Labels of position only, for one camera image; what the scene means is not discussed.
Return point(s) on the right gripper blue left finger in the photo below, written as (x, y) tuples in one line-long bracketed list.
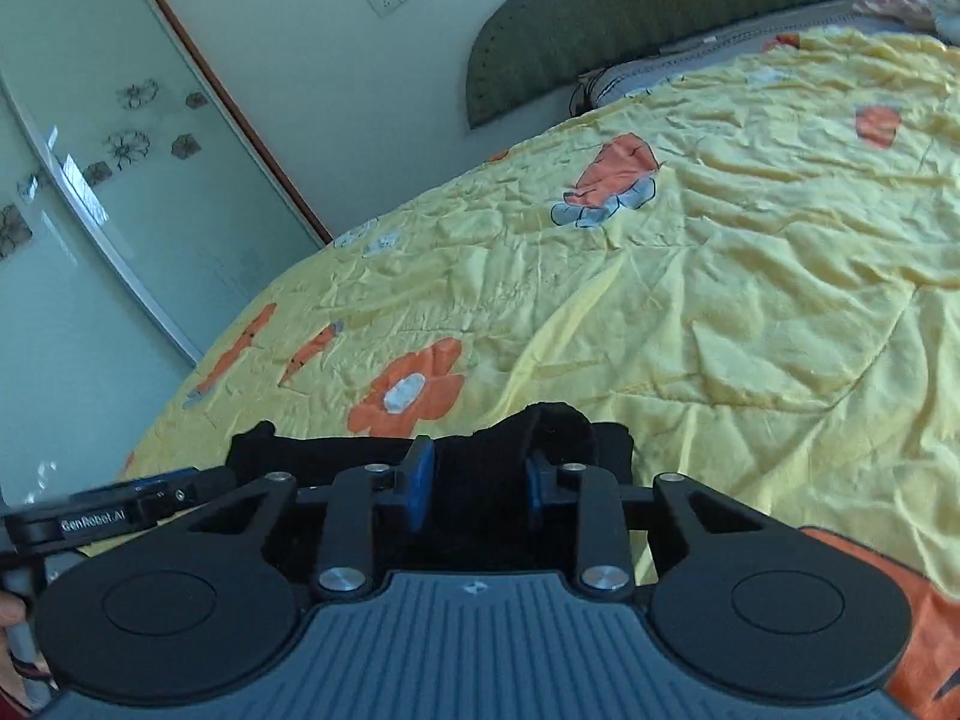
[(372, 514)]

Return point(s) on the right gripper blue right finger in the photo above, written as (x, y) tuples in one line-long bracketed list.
[(579, 526)]

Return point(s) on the grey patterned pillow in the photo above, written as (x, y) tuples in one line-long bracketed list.
[(597, 88)]

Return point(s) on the glass sliding wardrobe door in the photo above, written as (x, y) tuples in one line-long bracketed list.
[(137, 223)]

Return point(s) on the black pants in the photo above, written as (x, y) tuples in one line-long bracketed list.
[(478, 517)]

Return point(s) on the pink cloth on bed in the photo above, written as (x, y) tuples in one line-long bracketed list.
[(914, 14)]

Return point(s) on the yellow floral bed quilt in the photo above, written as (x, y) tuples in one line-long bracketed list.
[(752, 267)]

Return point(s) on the person's left hand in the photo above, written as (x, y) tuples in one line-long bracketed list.
[(19, 673)]

